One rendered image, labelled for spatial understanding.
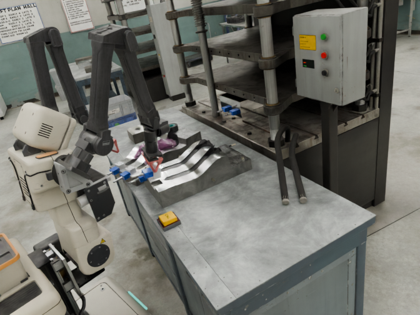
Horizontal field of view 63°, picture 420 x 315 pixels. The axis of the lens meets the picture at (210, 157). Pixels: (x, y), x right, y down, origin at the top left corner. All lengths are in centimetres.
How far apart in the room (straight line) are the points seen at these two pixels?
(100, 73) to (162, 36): 465
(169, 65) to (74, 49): 328
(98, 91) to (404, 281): 191
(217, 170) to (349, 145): 101
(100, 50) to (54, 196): 59
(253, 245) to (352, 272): 46
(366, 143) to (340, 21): 108
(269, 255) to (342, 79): 85
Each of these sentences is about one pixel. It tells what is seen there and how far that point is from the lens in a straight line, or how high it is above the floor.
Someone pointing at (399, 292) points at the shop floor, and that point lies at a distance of 227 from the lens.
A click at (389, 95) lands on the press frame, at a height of 84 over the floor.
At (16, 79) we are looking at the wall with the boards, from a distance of 871.
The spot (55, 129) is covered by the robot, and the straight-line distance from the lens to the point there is 135.
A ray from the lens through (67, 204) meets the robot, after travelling 149.
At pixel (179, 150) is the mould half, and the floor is 86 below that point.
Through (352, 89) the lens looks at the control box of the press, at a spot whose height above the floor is 113.
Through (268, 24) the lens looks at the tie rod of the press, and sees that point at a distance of 179.
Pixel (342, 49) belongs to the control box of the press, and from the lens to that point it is 163.
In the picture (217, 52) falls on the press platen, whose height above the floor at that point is 126.
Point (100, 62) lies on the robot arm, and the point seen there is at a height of 151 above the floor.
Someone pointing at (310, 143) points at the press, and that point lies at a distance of 208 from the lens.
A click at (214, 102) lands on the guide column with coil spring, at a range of 254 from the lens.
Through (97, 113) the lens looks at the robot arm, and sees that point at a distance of 124.
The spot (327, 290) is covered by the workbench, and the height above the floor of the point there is 53.
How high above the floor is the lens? 166
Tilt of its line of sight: 26 degrees down
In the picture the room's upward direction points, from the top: 11 degrees counter-clockwise
